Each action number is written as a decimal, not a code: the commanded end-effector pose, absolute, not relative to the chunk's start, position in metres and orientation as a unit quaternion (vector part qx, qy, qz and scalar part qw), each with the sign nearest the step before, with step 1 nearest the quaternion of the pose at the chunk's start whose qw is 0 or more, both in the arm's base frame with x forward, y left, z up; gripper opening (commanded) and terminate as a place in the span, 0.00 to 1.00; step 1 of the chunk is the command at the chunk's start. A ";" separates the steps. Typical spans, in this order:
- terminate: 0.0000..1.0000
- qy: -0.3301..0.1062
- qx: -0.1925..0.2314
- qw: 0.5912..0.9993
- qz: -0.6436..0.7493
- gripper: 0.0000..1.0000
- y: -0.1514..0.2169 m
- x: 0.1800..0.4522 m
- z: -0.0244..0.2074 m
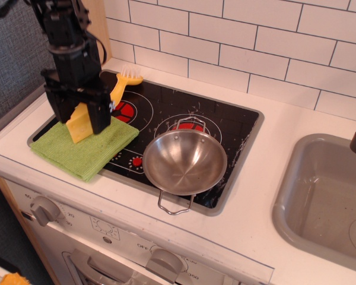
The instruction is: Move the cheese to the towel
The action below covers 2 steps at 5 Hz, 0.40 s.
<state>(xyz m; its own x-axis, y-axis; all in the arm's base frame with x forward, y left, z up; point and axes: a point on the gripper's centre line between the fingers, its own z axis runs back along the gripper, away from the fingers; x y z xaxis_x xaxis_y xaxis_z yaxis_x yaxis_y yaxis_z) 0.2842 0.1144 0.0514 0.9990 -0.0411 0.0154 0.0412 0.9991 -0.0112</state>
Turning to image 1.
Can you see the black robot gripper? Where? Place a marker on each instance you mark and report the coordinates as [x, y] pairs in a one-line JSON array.
[[75, 79]]

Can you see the yellow toy cheese wedge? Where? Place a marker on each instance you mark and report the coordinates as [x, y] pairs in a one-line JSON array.
[[79, 124]]

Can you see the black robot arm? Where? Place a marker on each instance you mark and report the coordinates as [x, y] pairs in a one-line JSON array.
[[64, 22]]

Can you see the green folded towel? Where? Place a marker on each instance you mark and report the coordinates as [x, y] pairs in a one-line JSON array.
[[86, 158]]

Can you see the yellow toy dish brush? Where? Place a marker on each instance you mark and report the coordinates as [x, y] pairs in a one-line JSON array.
[[129, 75]]

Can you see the grey left oven knob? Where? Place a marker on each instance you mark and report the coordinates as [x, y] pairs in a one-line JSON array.
[[44, 210]]

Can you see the grey oven knob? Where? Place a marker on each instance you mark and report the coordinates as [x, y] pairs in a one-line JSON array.
[[44, 210], [165, 265]]

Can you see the grey right oven knob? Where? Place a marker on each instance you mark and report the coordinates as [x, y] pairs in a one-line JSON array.
[[165, 265]]

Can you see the orange object at corner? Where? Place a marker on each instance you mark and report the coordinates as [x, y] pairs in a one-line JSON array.
[[14, 279]]

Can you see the grey toy sink basin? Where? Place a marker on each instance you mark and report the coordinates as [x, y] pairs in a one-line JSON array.
[[315, 209]]

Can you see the stainless steel two-handled pan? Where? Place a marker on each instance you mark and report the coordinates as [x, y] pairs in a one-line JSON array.
[[185, 162]]

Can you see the grey oven door handle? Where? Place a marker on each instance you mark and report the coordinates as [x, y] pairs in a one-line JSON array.
[[98, 268]]

